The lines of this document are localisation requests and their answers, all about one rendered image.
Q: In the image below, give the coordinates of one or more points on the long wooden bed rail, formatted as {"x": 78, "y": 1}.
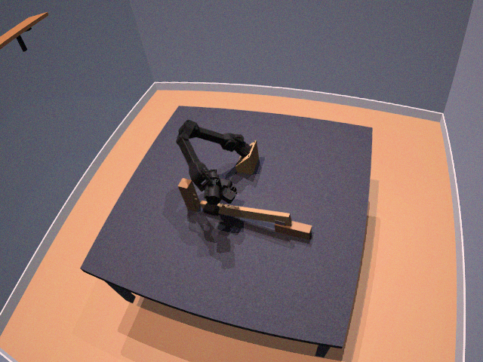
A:
{"x": 250, "y": 213}

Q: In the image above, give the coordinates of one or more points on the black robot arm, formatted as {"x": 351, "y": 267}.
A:
{"x": 198, "y": 171}

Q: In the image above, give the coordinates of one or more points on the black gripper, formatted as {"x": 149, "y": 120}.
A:
{"x": 214, "y": 209}

